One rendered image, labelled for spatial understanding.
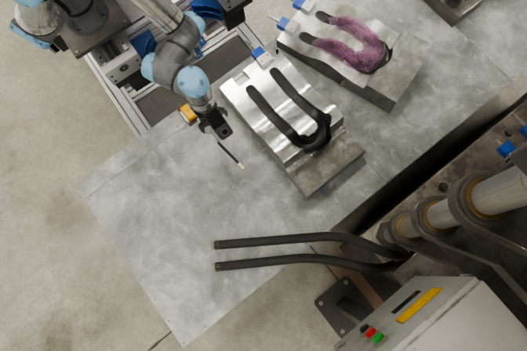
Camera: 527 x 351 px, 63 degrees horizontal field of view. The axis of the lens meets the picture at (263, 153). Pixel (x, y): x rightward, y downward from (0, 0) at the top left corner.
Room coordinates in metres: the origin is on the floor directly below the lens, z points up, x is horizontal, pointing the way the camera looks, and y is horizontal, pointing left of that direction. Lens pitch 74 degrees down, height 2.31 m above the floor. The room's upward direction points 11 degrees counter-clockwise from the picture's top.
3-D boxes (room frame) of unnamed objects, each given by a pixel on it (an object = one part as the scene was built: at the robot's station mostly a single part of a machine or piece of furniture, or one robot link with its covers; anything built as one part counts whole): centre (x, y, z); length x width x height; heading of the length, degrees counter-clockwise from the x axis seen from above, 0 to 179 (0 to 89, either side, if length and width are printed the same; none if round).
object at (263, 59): (0.79, -0.05, 0.89); 0.13 x 0.05 x 0.05; 26
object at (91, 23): (0.97, 0.50, 1.09); 0.15 x 0.15 x 0.10
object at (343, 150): (0.52, -0.12, 0.87); 0.50 x 0.26 x 0.14; 27
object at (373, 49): (0.75, -0.39, 0.90); 0.26 x 0.18 x 0.08; 44
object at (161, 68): (0.60, 0.21, 1.25); 0.11 x 0.11 x 0.08; 52
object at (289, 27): (0.91, -0.17, 0.86); 0.13 x 0.05 x 0.05; 44
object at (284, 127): (0.53, -0.12, 0.92); 0.35 x 0.16 x 0.09; 27
